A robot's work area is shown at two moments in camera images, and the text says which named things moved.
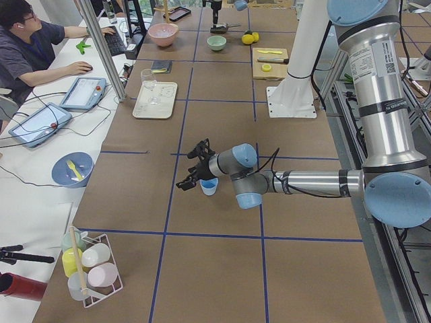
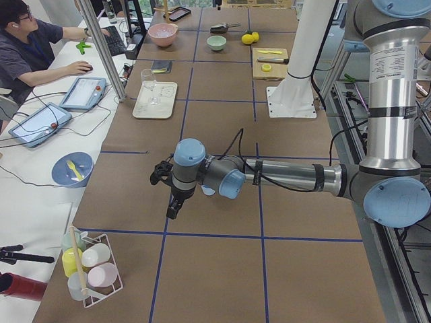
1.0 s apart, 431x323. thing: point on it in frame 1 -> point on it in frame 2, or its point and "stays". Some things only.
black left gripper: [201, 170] -> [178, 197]
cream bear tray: [156, 99] stays
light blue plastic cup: [209, 186] stays
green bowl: [217, 42] stays
